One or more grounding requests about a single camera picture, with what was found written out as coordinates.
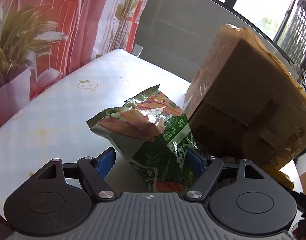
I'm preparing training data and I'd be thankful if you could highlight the red floral curtain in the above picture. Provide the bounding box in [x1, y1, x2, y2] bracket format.
[0, 0, 148, 127]

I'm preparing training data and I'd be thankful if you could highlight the brown cardboard box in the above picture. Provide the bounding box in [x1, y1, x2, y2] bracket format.
[184, 24, 306, 188]

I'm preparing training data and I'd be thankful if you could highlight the green sweet potato snack bag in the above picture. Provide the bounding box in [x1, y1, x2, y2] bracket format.
[87, 86, 196, 194]

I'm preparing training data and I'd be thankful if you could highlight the window frame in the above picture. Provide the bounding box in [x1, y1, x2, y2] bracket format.
[211, 0, 306, 70]

